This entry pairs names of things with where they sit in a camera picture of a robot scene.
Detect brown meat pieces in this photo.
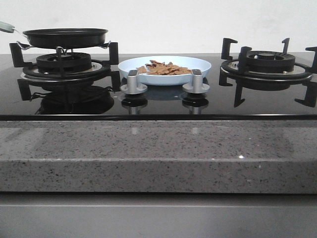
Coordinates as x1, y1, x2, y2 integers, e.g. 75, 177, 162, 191
136, 60, 192, 75

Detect light blue plate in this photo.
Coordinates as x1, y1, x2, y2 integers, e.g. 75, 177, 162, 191
118, 56, 211, 86

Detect black frying pan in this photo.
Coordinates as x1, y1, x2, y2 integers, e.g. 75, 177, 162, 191
9, 28, 110, 50

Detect left silver stove knob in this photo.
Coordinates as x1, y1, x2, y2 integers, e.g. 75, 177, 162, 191
120, 70, 148, 95

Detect silver stove knob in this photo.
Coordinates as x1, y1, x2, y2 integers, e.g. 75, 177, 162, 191
120, 70, 148, 95
182, 69, 210, 94

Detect black glass gas cooktop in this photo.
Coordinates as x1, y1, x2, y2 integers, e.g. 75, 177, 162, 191
0, 55, 317, 120

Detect right silver stove knob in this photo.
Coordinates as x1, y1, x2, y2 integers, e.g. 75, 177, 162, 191
182, 69, 210, 94

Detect left black pan support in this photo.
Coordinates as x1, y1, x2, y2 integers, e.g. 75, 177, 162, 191
10, 42, 119, 84

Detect black pan support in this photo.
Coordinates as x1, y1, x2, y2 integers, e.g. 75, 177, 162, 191
10, 42, 119, 84
219, 38, 317, 107

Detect right black pan support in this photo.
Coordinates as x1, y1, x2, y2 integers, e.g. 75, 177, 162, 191
219, 38, 317, 107

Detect left black gas burner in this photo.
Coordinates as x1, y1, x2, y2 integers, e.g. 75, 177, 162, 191
36, 53, 92, 74

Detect black gas burner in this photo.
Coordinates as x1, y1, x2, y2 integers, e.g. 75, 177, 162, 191
246, 51, 296, 73
36, 53, 92, 74

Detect right black gas burner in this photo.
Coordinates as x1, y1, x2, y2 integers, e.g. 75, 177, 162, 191
246, 51, 296, 73

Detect grey cabinet front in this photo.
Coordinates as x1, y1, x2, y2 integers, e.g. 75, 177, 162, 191
0, 193, 317, 238

